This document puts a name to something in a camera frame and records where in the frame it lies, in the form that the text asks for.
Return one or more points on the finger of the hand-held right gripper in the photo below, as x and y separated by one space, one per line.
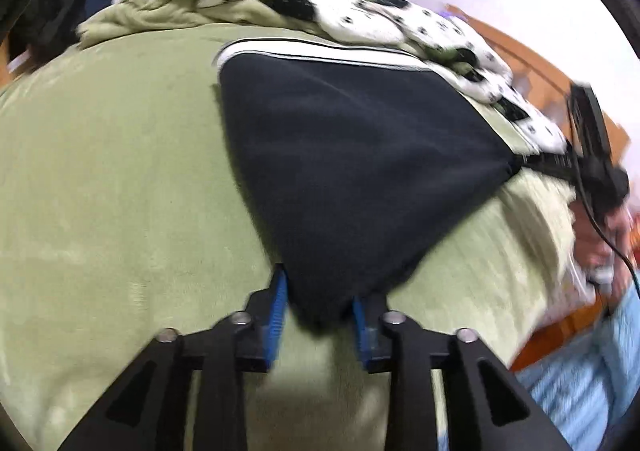
547 163

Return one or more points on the white floral quilt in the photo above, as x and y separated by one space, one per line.
350 16

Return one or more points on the green plush bed sheet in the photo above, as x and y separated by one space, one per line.
125 181

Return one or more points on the wooden bed frame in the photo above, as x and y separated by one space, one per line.
505 46

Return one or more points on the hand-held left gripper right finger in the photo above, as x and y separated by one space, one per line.
361 331

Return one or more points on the black pants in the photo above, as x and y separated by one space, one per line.
360 171

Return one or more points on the person's light blue clothing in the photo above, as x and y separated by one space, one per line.
575 391

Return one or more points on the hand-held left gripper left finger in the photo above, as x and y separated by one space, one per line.
277 311

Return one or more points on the black jacket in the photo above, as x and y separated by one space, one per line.
45 16

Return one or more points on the white floral pillow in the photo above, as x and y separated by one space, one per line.
540 131

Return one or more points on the person's right hand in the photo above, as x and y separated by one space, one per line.
592 236

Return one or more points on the light green plush blanket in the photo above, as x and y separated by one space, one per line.
165 13

